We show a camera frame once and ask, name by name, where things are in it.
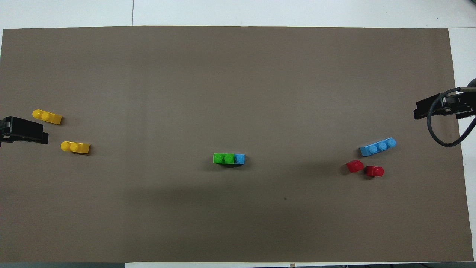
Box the brown table mat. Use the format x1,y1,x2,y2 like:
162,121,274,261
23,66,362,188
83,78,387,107
0,25,475,263

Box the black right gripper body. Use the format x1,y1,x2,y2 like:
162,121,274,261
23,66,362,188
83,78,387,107
414,91,476,120

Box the green two-stud block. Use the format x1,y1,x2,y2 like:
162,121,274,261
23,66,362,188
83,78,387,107
213,153,235,165

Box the yellow two-stud block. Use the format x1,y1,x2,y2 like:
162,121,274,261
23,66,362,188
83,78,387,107
60,141,91,155
32,109,63,125

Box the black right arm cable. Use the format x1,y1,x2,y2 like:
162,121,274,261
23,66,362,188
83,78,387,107
426,87,476,148

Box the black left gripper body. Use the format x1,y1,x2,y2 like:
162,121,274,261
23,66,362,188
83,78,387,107
0,116,49,147

